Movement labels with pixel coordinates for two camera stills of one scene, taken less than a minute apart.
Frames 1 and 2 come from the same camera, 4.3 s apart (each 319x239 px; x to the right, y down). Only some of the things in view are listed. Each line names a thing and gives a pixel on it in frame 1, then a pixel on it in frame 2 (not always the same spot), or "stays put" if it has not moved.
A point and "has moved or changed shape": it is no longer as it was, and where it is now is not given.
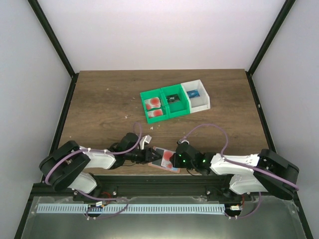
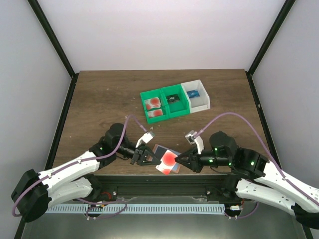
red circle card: (166, 162) has moved or changed shape
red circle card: (154, 113) stays put
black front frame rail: (155, 186) stays put
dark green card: (173, 98) stays put
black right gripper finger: (176, 159) to (187, 162)
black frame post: (38, 10) stays put
